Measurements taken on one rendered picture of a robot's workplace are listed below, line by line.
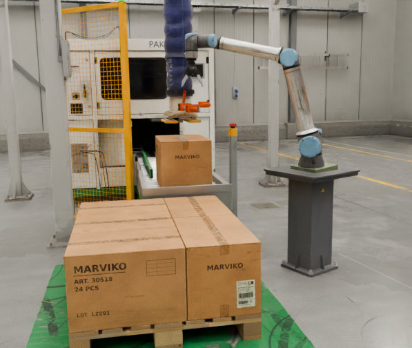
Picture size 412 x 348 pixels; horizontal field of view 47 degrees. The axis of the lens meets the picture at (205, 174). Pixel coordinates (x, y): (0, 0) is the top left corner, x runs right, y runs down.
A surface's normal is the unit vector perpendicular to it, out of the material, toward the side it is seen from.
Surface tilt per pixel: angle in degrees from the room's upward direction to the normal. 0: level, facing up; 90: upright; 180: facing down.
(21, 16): 90
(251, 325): 90
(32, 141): 90
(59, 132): 90
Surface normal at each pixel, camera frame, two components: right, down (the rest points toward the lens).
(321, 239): 0.59, 0.13
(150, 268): 0.18, 0.16
